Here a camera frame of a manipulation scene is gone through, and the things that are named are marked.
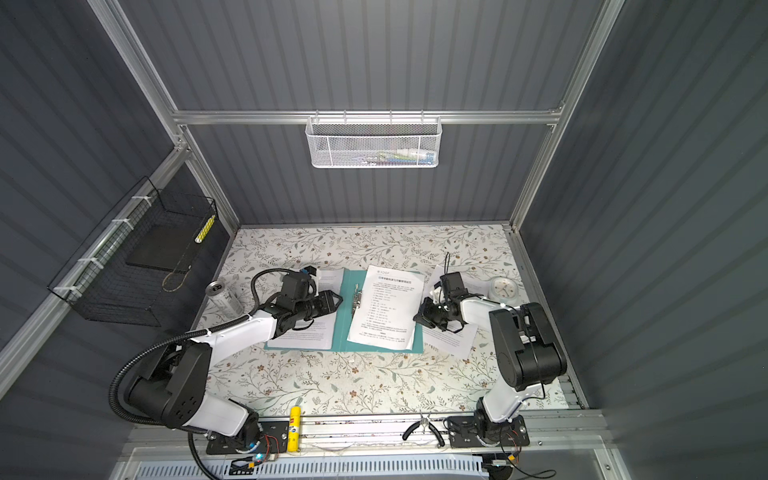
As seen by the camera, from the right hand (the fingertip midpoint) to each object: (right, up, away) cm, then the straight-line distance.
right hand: (417, 319), depth 93 cm
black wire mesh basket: (-72, +19, -20) cm, 77 cm away
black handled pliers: (0, -23, -17) cm, 28 cm away
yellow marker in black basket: (-60, +27, -12) cm, 67 cm away
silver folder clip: (-19, +5, +3) cm, 20 cm away
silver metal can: (-58, +8, -7) cm, 59 cm away
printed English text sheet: (-29, +11, +10) cm, 33 cm away
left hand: (-24, +7, -3) cm, 25 cm away
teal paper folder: (-22, +7, +6) cm, 24 cm away
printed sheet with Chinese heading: (-9, +3, +3) cm, 10 cm away
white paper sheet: (+12, -6, -4) cm, 14 cm away
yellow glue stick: (-33, -23, -20) cm, 44 cm away
